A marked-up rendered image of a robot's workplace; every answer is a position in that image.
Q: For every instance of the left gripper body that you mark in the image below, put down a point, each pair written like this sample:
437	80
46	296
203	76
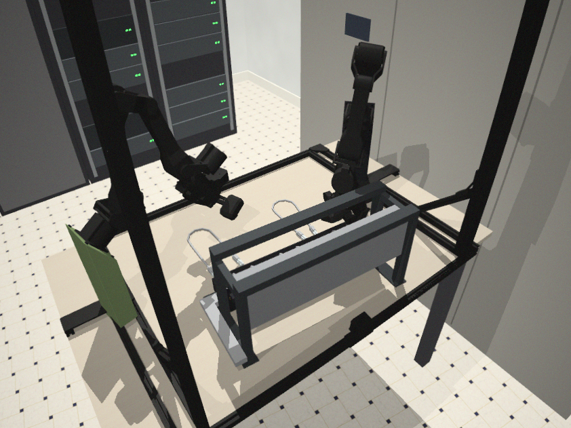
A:
230	205

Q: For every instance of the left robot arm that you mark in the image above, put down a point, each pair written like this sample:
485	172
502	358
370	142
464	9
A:
100	229

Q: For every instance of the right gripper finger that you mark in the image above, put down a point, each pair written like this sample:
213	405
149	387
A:
360	214
349	220

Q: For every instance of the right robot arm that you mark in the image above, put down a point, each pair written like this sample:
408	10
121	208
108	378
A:
368	59

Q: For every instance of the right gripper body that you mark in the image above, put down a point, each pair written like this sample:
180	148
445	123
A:
347	212

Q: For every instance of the grey network cables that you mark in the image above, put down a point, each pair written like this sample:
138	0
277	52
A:
235	257
299	233

